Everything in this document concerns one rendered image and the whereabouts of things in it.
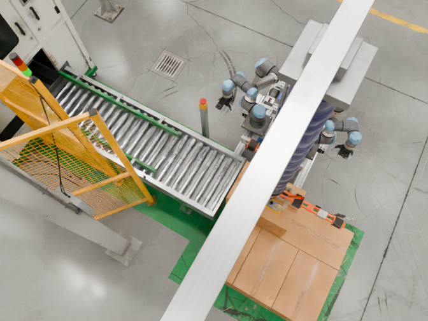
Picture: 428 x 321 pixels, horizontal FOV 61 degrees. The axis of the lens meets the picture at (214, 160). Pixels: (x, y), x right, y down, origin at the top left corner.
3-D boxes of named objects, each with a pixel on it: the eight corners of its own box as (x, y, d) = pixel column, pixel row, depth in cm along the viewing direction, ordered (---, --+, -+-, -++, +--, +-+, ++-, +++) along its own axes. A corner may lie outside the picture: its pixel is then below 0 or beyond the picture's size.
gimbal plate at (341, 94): (276, 79, 145) (278, 71, 141) (307, 27, 155) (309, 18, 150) (346, 111, 140) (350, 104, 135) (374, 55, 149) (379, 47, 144)
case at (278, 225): (225, 207, 359) (225, 197, 322) (244, 174, 372) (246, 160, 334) (279, 238, 348) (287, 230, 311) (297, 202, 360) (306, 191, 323)
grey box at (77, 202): (71, 203, 267) (53, 192, 239) (74, 197, 269) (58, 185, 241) (92, 216, 263) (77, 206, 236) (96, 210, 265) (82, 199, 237)
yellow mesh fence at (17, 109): (42, 142, 448) (-95, 18, 252) (47, 135, 451) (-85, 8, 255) (119, 186, 425) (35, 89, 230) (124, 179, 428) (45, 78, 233)
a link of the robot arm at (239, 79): (248, 83, 271) (238, 92, 268) (238, 74, 274) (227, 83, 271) (249, 77, 264) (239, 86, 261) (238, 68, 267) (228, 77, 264)
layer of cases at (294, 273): (197, 266, 378) (194, 262, 341) (242, 186, 409) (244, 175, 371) (302, 328, 355) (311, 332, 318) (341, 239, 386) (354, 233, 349)
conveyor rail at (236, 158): (70, 78, 433) (64, 69, 415) (72, 75, 435) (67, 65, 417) (241, 167, 389) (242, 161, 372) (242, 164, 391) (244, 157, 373)
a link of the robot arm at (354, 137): (362, 130, 242) (363, 141, 238) (356, 137, 252) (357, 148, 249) (350, 129, 242) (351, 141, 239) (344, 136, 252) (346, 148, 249)
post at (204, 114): (202, 145, 443) (198, 104, 350) (205, 141, 445) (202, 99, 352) (207, 148, 442) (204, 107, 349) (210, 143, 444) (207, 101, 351)
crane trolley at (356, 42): (301, 67, 142) (307, 51, 134) (318, 38, 147) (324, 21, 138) (339, 84, 139) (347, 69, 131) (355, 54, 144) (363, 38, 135)
